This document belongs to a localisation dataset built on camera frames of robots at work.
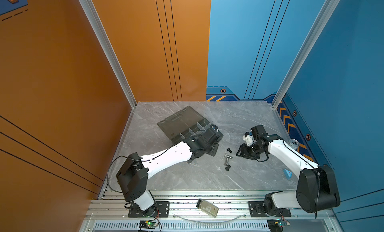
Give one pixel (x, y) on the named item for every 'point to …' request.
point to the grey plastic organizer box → (183, 123)
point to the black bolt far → (228, 149)
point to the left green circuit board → (147, 224)
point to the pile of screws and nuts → (227, 168)
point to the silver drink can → (293, 143)
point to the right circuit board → (277, 225)
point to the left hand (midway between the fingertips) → (214, 144)
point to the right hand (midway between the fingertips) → (238, 154)
